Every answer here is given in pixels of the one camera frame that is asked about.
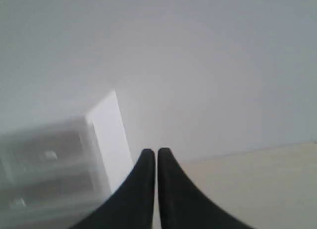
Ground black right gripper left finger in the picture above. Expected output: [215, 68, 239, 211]
[72, 149, 155, 229]

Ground white plastic drawer cabinet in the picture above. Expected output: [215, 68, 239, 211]
[0, 91, 133, 229]

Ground clear top left drawer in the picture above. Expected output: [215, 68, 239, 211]
[0, 130, 94, 188]

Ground clear middle drawer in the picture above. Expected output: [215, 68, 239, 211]
[0, 174, 100, 215]

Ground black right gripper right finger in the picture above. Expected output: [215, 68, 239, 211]
[158, 148, 251, 229]

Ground clear drawer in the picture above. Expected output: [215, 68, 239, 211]
[0, 130, 94, 188]
[0, 174, 100, 215]

